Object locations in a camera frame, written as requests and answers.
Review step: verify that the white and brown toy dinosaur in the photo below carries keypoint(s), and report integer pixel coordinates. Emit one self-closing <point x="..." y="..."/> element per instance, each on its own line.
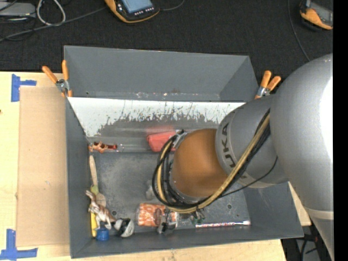
<point x="99" y="211"/>

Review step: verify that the orange toy animal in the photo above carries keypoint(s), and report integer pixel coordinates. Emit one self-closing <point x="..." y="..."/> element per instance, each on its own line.
<point x="101" y="146"/>

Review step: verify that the blue plastic cup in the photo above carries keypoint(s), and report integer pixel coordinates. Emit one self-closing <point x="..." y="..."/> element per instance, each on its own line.
<point x="102" y="235"/>

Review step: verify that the yellow toy banana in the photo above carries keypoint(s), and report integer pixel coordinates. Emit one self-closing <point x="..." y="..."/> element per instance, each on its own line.
<point x="93" y="227"/>

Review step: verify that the brown cardboard board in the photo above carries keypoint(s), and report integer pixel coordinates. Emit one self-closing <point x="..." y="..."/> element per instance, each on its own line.
<point x="40" y="167"/>

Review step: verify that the multicoloured thin stick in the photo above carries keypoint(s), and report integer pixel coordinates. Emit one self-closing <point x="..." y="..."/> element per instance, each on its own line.
<point x="223" y="224"/>

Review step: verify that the black and white ball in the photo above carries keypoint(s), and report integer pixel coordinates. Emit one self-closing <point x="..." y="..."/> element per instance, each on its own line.
<point x="125" y="227"/>

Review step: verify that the pale wooden spoon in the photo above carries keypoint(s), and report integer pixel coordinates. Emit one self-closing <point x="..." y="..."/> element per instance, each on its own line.
<point x="94" y="173"/>

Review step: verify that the grey metal bin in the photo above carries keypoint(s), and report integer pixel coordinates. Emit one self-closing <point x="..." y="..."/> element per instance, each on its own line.
<point x="122" y="170"/>

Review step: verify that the orange and white packet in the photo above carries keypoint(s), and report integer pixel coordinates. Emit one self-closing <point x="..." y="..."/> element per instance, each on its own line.
<point x="148" y="214"/>

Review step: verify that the red-brown flat block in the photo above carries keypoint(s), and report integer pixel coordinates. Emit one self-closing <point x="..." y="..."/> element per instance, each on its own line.
<point x="157" y="143"/>

